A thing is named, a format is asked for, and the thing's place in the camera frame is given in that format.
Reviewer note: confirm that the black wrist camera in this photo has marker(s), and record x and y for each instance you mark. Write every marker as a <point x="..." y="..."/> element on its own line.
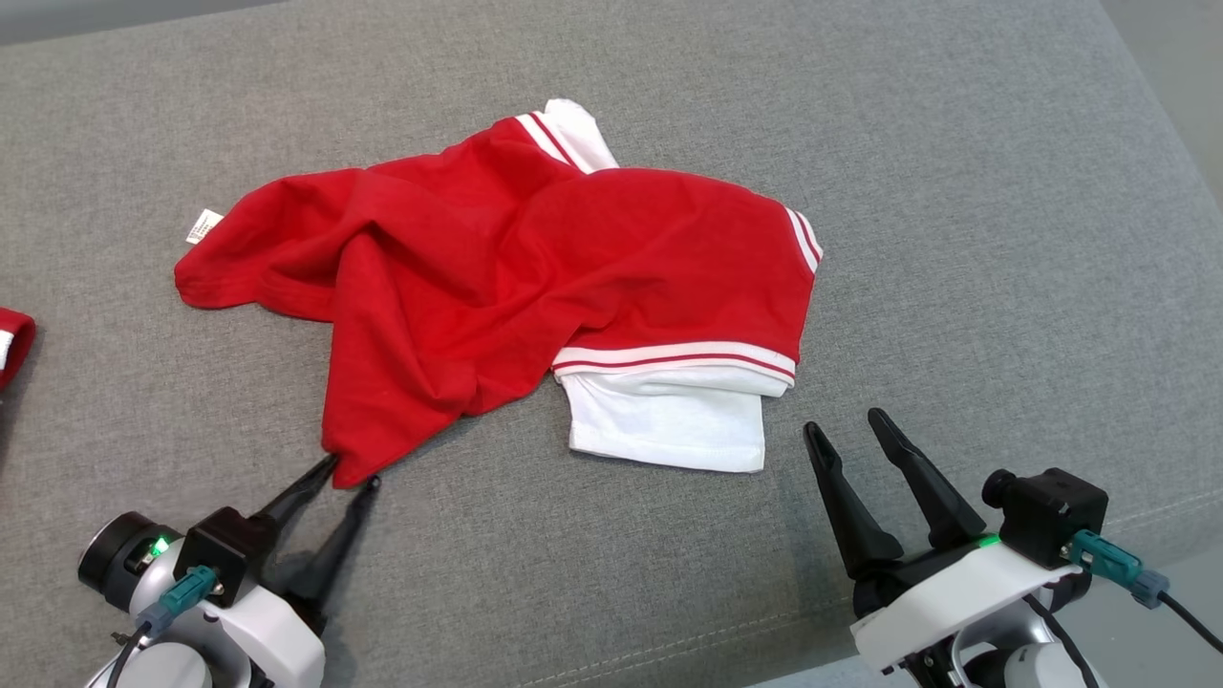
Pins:
<point x="225" y="554"/>
<point x="1051" y="511"/>

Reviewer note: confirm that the red t-shirt white sleeves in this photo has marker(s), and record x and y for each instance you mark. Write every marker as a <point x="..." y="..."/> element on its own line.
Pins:
<point x="497" y="287"/>

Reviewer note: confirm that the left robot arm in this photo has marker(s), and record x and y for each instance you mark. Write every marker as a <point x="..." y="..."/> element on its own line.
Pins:
<point x="115" y="559"/>

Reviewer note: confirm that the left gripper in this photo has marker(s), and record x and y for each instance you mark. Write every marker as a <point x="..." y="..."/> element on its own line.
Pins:
<point x="272" y="635"/>

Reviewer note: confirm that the red shorts white stripe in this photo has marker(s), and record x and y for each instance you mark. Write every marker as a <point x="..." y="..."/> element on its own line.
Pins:
<point x="13" y="344"/>

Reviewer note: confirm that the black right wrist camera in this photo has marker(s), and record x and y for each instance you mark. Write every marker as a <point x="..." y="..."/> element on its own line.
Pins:
<point x="1051" y="511"/>

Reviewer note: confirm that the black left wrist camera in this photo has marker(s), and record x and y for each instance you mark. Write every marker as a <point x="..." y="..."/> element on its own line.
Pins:
<point x="225" y="554"/>

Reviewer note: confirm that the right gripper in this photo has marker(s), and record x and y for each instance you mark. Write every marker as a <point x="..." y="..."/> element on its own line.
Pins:
<point x="946" y="597"/>

